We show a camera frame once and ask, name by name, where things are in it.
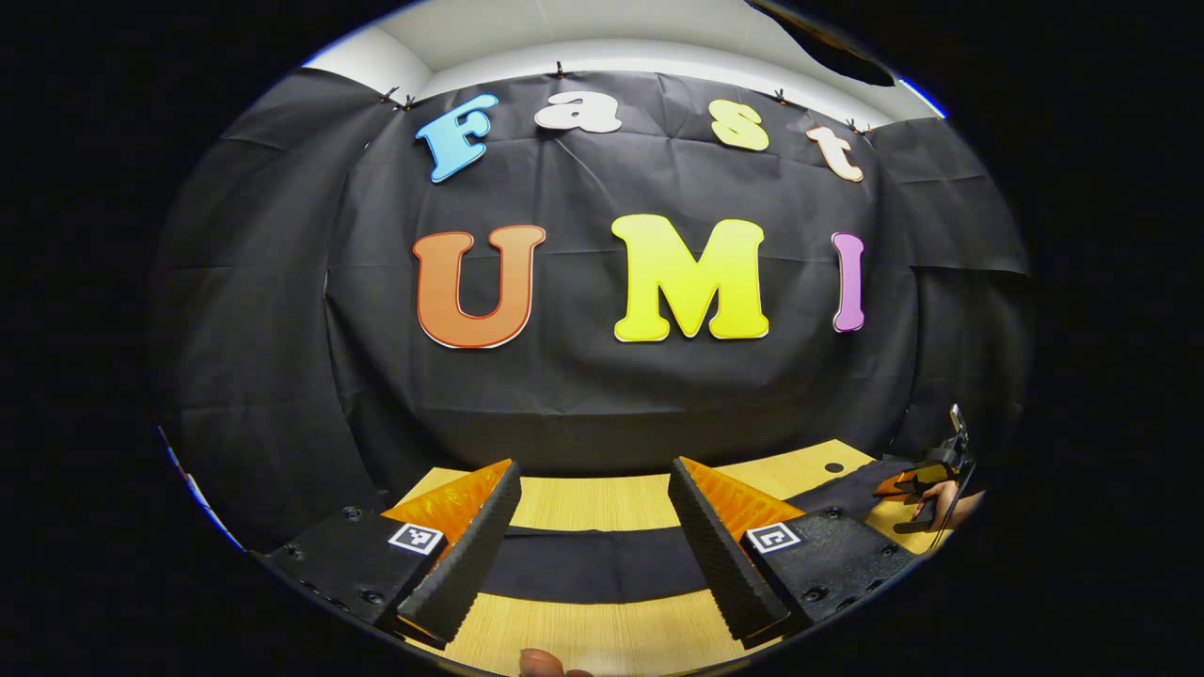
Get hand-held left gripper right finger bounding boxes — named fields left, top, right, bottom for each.
left=667, top=456, right=923, bottom=650

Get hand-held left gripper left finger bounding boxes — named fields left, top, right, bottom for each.
left=266, top=458, right=524, bottom=650

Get dark jeans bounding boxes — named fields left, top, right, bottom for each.
left=475, top=456, right=918, bottom=605

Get black backdrop cloth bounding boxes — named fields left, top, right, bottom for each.
left=155, top=66, right=1036, bottom=556

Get row of black backdrop clips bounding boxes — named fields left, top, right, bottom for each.
left=379, top=61, right=871, bottom=137

